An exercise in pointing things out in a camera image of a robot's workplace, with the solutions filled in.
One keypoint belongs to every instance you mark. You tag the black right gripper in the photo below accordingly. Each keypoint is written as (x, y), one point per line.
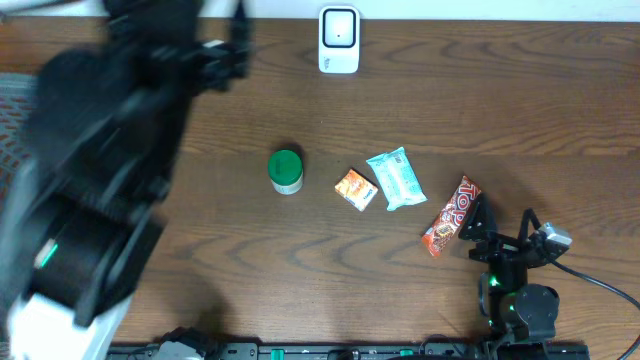
(499, 246)

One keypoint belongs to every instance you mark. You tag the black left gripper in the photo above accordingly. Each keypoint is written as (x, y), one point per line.
(214, 65)

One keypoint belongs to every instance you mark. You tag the red chocolate bar wrapper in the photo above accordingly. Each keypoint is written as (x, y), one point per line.
(451, 217)

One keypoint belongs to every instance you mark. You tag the teal wet wipes pack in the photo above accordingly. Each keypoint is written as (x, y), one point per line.
(397, 179)

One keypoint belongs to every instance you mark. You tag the green lid jar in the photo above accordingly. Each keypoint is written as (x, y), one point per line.
(285, 169)

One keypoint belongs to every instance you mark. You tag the orange small box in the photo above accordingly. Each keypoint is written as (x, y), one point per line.
(356, 190)

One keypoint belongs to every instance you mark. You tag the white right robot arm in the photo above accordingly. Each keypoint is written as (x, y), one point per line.
(518, 311)

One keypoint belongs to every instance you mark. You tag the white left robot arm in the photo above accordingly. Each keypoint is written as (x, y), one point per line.
(103, 139)

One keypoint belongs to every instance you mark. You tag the white barcode scanner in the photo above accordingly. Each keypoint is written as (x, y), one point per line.
(339, 39)

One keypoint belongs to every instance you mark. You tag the grey plastic basket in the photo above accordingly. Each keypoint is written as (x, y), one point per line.
(16, 105)

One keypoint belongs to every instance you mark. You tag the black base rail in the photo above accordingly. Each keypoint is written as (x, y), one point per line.
(185, 343)

